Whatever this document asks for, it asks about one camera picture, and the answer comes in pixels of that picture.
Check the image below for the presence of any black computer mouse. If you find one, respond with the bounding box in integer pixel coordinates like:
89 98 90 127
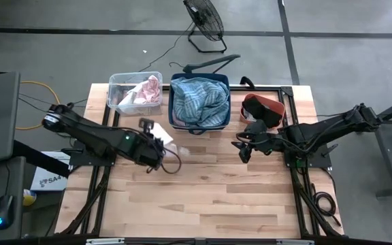
0 194 15 231

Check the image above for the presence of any blue striped towel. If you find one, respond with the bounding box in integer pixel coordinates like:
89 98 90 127
170 76 230 127

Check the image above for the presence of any pale pink garment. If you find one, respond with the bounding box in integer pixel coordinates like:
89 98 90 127
150 122 191 158

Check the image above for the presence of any black metal desk frame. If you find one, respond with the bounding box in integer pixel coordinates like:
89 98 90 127
365 93 392 200

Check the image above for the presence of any yellow extension cable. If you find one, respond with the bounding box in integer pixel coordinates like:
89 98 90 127
0 57 63 131

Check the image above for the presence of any coral pink cloth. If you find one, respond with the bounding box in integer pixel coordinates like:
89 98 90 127
136 74 162 105

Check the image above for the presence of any dark grey desk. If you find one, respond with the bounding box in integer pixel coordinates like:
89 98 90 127
0 156 27 241

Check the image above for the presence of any silver metal bracket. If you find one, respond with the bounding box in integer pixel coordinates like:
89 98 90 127
86 238 125 245
276 239 314 245

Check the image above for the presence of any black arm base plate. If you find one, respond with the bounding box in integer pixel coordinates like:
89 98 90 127
68 149 116 167
284 142 333 169

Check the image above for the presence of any coiled black cable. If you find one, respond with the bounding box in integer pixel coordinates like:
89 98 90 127
310 183 342 228

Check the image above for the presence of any black cloth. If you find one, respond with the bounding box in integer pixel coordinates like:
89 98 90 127
242 95 284 129

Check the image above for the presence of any yellow round object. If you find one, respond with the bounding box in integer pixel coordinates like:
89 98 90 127
22 189 37 207

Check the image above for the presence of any blue fabric bin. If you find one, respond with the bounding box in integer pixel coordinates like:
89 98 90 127
167 72 231 135

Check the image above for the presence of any black aluminium table frame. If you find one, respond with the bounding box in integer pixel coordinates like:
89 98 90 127
59 84 345 239

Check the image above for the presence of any orange plastic bin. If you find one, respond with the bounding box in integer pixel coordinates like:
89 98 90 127
240 93 287 132

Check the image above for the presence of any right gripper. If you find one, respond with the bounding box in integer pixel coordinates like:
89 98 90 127
231 118 282 164

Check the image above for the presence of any black fan power cable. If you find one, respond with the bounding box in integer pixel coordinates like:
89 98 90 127
137 22 195 73

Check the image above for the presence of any white cardboard box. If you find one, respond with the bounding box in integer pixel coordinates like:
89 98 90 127
30 151 71 192

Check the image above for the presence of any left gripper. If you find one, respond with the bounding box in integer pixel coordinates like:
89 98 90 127
136 118 165 169

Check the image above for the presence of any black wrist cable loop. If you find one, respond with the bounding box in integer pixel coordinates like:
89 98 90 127
158 146 182 175

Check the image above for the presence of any clear plastic bin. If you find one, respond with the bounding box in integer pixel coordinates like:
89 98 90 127
107 71 164 116

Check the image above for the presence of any black clamp handle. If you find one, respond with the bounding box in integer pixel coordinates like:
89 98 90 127
239 76 257 90

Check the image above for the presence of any grey angled metal stand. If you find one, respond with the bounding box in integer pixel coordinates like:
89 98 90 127
182 53 242 74

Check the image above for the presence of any black floor fan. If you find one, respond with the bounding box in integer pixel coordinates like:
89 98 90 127
182 0 228 54

